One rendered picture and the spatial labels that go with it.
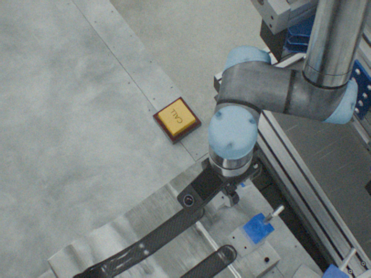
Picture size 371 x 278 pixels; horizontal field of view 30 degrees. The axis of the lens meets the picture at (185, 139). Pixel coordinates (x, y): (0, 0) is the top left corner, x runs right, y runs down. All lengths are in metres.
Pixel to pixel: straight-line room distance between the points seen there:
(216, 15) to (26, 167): 1.23
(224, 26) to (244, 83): 1.46
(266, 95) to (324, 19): 0.16
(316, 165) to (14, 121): 0.98
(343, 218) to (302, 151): 0.24
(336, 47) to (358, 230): 1.15
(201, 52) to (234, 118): 1.46
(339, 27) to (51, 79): 0.80
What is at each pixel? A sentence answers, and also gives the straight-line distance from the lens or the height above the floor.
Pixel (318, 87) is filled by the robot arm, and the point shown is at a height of 1.26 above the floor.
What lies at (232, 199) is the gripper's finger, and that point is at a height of 1.01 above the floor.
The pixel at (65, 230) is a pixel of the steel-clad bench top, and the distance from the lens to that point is 1.52.
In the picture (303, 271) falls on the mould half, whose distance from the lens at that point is 1.44.
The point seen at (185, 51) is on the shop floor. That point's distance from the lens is 2.53.
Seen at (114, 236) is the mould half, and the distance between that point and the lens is 1.40.
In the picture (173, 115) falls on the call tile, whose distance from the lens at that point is 1.53.
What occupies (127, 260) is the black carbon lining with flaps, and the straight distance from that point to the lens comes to 1.39.
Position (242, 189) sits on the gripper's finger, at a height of 0.96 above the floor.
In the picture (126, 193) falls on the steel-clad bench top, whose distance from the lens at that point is 1.52.
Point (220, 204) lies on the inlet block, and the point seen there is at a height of 0.92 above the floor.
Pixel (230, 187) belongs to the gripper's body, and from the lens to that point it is 1.27.
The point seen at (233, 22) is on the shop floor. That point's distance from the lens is 2.58.
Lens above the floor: 2.26
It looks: 71 degrees down
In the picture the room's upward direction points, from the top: 5 degrees counter-clockwise
